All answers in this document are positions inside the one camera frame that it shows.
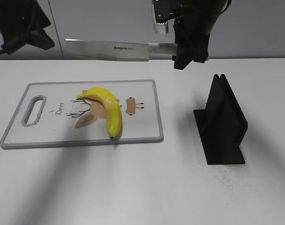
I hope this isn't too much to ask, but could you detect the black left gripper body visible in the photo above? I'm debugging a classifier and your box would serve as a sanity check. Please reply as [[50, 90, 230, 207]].
[[0, 0, 55, 55]]

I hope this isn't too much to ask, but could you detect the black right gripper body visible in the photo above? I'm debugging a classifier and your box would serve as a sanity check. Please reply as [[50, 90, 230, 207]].
[[172, 15, 210, 70]]

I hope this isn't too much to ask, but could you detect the white-handled kitchen knife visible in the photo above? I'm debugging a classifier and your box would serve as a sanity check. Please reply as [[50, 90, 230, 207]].
[[65, 39, 178, 61]]

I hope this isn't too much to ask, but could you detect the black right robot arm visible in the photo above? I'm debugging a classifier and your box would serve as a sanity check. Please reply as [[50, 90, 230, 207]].
[[172, 0, 232, 70]]

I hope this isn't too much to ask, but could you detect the yellow plastic banana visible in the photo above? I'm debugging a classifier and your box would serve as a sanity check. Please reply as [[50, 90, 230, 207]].
[[77, 87, 122, 139]]

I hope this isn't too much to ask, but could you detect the black knife stand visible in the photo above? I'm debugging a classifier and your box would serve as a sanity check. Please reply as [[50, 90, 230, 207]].
[[194, 74, 248, 165]]

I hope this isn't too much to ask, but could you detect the white grey-rimmed cutting board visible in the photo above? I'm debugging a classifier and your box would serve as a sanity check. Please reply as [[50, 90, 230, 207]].
[[0, 80, 164, 149]]

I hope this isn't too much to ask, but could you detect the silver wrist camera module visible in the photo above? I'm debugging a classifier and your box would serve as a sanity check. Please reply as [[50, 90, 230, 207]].
[[151, 0, 179, 35]]

